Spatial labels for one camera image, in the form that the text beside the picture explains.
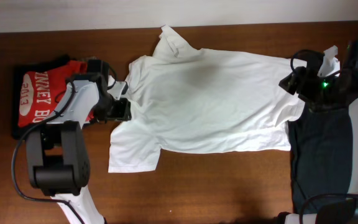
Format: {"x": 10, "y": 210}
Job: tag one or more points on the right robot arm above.
{"x": 333, "y": 207}

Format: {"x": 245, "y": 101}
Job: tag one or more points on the folded red printed t-shirt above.
{"x": 40, "y": 90}

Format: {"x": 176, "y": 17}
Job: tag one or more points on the dark green t-shirt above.
{"x": 321, "y": 154}

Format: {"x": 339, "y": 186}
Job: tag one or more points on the white t-shirt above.
{"x": 201, "y": 101}

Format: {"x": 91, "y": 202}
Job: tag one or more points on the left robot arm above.
{"x": 57, "y": 159}

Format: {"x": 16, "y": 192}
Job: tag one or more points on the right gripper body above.
{"x": 316, "y": 92}

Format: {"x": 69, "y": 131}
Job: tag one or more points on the folded black t-shirt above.
{"x": 18, "y": 73}

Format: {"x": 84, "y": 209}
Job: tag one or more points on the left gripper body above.
{"x": 107, "y": 106}

